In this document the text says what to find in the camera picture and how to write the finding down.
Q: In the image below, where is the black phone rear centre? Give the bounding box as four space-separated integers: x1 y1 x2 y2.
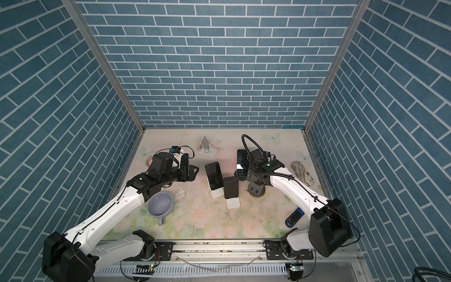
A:
236 149 249 173

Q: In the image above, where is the patterned shell stone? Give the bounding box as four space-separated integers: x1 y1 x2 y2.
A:
291 161 314 187

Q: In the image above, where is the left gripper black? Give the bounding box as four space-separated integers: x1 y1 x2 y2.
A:
160 164 200 188

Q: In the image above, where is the black cable bottom right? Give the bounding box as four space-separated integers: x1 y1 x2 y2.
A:
412 266 451 282

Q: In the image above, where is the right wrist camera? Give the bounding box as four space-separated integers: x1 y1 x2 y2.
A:
241 134 272 160

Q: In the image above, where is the lavender mug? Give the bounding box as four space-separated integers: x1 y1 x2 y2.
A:
147 192 174 226

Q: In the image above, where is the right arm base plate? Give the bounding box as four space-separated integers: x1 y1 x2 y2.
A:
263 240 314 261

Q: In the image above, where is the black phone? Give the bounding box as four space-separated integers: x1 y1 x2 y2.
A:
223 176 239 199
205 162 224 190
236 149 249 173

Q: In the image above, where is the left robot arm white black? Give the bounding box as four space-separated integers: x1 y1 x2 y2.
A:
42 164 199 282

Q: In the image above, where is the white phone stand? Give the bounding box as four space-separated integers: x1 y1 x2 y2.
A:
198 136 218 157
210 188 224 199
226 197 241 209

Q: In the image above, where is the aluminium rail at front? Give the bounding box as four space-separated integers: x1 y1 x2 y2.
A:
88 240 371 282

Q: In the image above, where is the black phone centre front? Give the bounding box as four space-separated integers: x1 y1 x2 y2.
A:
223 176 239 199

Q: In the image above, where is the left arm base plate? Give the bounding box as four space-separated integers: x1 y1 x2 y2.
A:
125 242 175 263

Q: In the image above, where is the black round stand rear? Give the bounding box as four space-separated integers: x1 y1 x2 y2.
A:
234 169 247 181

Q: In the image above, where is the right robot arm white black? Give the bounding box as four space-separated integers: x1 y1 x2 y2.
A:
245 149 352 257

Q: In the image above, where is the blue stapler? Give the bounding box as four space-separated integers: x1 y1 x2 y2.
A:
285 208 304 228

